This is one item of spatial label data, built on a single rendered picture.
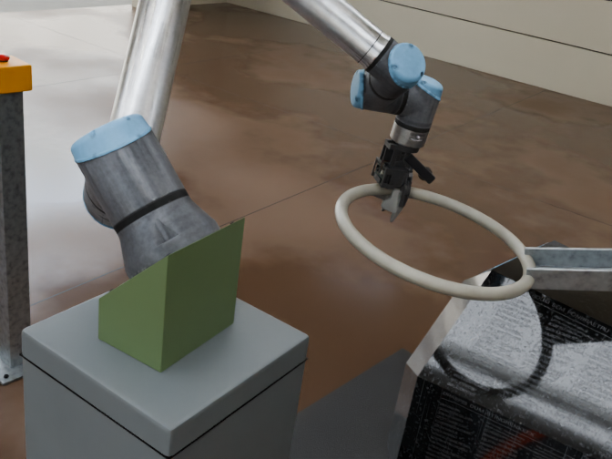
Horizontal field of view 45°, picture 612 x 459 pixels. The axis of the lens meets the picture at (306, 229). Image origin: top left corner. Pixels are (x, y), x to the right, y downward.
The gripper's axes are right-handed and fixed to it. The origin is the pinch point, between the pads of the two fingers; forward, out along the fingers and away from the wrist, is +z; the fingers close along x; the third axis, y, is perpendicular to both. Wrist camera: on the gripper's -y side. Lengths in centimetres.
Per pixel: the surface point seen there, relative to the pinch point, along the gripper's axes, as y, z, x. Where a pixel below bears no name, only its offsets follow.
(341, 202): 21.5, -8.6, 13.8
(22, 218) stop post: 90, 47, -66
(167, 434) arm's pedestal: 66, 10, 66
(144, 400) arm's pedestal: 69, 10, 59
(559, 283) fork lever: -21.5, -7.9, 43.0
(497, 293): -2.9, -7.2, 47.0
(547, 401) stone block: -26, 20, 51
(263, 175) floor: -47, 104, -238
